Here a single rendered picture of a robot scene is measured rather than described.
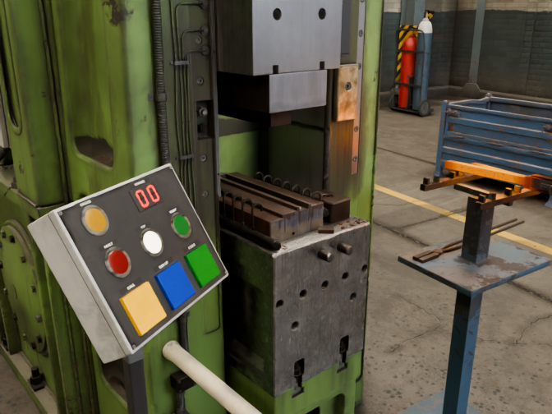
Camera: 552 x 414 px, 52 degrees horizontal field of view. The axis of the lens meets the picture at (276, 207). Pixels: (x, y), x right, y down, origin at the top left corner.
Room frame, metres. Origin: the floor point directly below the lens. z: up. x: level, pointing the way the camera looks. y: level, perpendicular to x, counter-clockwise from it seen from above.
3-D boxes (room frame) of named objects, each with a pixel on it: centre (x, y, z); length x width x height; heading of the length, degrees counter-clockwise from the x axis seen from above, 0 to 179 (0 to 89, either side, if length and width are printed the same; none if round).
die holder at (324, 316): (1.68, 0.04, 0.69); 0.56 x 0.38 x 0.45; 40
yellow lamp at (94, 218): (0.94, 0.32, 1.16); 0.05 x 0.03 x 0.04; 130
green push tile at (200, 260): (1.09, 0.16, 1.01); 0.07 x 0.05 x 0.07; 155
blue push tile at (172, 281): (1.00, 0.20, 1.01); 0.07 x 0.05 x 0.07; 155
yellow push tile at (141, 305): (0.90, 0.24, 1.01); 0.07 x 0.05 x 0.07; 155
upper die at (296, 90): (1.63, 0.08, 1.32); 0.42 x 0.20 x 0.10; 40
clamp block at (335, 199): (1.63, -0.16, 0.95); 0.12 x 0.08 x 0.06; 40
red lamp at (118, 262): (0.92, 0.28, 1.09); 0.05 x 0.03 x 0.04; 130
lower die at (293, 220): (1.63, 0.08, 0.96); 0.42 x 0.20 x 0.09; 40
